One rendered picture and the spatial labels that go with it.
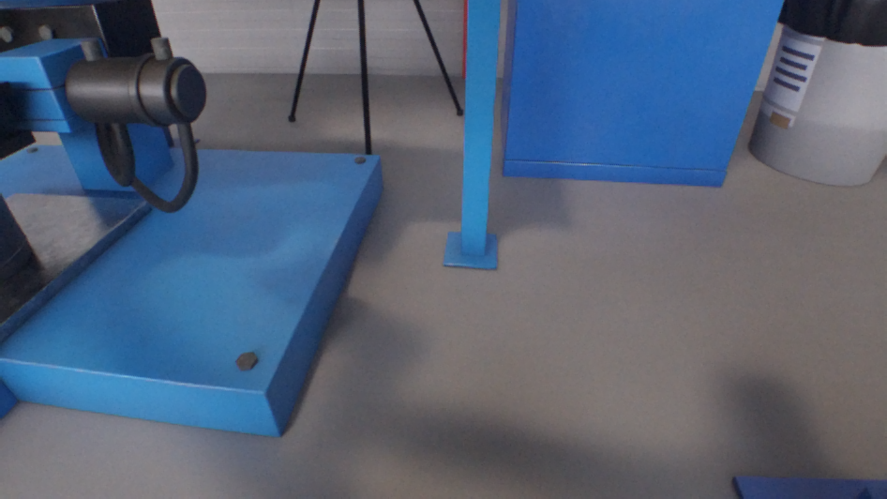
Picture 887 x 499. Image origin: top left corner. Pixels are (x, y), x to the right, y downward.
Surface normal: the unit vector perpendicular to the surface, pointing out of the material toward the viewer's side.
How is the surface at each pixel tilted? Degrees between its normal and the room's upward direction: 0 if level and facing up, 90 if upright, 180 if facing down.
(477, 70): 90
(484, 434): 0
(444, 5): 90
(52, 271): 0
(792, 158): 93
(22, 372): 90
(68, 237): 0
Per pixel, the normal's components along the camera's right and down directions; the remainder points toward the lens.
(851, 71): -0.66, 0.45
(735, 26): -0.09, 0.54
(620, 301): 0.00, -0.84
